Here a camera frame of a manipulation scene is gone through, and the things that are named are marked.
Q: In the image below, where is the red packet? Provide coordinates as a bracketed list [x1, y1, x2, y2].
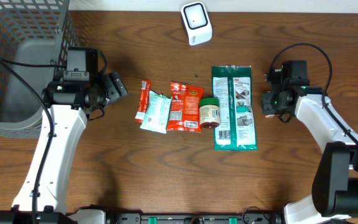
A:
[135, 80, 152, 123]

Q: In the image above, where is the green white 3M package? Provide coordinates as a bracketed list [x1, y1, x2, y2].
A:
[212, 65, 258, 151]

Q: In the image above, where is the white small packet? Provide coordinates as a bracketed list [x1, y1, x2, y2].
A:
[140, 90, 172, 134]

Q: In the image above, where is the green lid jar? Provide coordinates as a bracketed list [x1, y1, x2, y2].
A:
[199, 98, 221, 128]

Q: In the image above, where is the red snack bag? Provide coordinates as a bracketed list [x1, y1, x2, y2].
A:
[167, 82, 204, 133]

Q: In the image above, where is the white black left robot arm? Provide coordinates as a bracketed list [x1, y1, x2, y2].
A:
[0, 47, 127, 223]

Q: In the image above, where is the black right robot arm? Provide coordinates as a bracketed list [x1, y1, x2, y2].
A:
[262, 67, 358, 223]

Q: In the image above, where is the white barcode scanner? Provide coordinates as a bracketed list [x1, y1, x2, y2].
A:
[180, 1, 213, 46]

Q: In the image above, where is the grey mesh basket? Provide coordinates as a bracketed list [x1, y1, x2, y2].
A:
[0, 0, 81, 139]

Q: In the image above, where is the black mounting rail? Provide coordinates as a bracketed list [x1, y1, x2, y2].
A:
[67, 203, 347, 224]

